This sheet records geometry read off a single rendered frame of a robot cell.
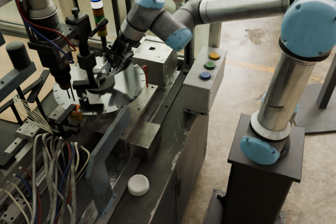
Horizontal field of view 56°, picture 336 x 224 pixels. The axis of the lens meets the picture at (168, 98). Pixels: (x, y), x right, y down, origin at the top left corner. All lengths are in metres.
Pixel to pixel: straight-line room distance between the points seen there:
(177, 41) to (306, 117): 1.70
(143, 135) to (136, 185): 0.18
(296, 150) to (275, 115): 0.38
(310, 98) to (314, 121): 0.25
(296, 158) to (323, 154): 1.08
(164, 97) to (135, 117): 0.24
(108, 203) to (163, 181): 0.19
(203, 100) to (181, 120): 0.12
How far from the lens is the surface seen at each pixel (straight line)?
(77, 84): 1.07
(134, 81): 1.14
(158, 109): 1.30
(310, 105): 2.57
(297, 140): 1.28
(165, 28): 0.90
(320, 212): 2.04
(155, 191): 1.08
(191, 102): 1.26
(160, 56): 1.34
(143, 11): 0.92
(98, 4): 1.32
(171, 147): 1.18
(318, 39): 0.71
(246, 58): 2.95
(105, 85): 1.13
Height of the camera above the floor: 1.67
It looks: 42 degrees down
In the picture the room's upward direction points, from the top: 2 degrees counter-clockwise
